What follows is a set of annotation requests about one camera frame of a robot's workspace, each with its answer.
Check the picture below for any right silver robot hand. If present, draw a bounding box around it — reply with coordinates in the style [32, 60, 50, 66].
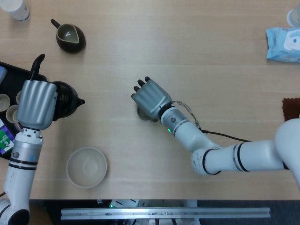
[131, 76, 173, 122]

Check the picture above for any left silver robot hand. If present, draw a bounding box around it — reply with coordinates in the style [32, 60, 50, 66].
[15, 53, 59, 131]

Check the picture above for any dark teacup beige inside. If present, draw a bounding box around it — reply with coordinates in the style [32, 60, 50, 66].
[136, 106, 158, 122]

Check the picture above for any black teapot with handle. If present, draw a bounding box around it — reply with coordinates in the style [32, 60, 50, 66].
[50, 81, 86, 121]

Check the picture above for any small beige teacup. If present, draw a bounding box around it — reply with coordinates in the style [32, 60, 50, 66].
[0, 93, 11, 113]
[15, 90, 24, 105]
[5, 104, 19, 124]

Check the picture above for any black plastic tray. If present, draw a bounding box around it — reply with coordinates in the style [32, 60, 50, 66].
[0, 61, 47, 161]

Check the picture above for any purple green carton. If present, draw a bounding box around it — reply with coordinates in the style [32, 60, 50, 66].
[0, 118, 17, 157]

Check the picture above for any blue white box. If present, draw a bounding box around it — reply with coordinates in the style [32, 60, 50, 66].
[0, 65, 8, 82]

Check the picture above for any dark pitcher beige inside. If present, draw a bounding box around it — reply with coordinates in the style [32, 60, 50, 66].
[50, 18, 86, 53]

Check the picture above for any large beige bowl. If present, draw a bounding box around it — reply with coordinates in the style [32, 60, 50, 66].
[66, 146, 108, 188]

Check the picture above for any white paper cup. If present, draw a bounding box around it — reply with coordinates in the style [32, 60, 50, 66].
[0, 0, 30, 22]

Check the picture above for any brown round stool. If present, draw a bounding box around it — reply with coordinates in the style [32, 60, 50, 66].
[29, 205, 53, 225]

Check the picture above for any brown cloth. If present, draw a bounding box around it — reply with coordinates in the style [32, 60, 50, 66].
[282, 97, 300, 122]

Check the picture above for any blue wet wipes pack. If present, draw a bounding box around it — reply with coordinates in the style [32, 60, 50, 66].
[266, 26, 300, 63]

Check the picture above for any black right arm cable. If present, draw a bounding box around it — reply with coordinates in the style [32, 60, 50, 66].
[172, 100, 253, 143]

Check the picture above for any aluminium rail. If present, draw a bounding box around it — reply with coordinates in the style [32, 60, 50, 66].
[60, 207, 271, 220]

